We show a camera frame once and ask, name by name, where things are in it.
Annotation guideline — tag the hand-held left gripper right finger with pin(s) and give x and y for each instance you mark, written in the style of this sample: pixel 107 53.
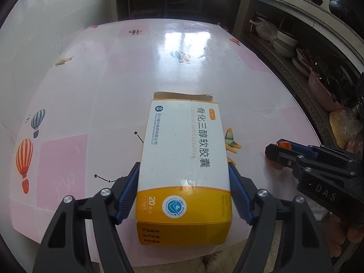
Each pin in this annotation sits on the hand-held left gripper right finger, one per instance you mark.
pixel 240 196

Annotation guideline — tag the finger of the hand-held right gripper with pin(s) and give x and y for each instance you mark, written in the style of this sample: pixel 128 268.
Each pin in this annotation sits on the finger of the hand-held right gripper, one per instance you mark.
pixel 310 151
pixel 280 157

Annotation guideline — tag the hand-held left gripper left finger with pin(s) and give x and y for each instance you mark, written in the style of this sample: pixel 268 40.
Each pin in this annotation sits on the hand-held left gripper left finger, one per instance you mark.
pixel 126 196

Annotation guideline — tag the orange scrap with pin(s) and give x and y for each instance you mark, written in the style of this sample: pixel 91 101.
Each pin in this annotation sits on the orange scrap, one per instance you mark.
pixel 284 144

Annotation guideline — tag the yellow white medicine box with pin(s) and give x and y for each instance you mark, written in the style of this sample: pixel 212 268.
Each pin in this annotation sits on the yellow white medicine box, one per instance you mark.
pixel 182 148

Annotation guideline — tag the person's right hand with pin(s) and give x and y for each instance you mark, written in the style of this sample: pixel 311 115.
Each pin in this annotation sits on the person's right hand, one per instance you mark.
pixel 349 233

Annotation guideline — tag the yellow bag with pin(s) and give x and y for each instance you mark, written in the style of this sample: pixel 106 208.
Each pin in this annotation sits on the yellow bag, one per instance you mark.
pixel 337 125

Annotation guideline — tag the red plastic bag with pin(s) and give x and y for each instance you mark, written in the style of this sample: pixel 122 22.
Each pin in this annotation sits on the red plastic bag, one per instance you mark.
pixel 354 146

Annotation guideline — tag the pink basin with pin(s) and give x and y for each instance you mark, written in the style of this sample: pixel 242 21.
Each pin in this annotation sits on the pink basin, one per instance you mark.
pixel 321 96

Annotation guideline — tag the stack of plates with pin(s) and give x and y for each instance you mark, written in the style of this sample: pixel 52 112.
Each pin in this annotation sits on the stack of plates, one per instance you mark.
pixel 300 62

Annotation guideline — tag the pink balloon print tablecloth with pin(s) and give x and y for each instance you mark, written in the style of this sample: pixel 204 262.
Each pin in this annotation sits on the pink balloon print tablecloth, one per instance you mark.
pixel 113 91

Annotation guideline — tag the stack of white bowls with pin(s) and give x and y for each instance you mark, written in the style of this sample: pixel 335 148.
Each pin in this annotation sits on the stack of white bowls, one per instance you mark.
pixel 284 45

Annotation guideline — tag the white plastic bag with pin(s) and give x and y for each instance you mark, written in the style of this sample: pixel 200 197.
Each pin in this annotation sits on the white plastic bag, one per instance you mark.
pixel 266 30

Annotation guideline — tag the black pot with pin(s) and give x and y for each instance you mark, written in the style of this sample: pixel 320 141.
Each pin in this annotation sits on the black pot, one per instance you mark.
pixel 338 2

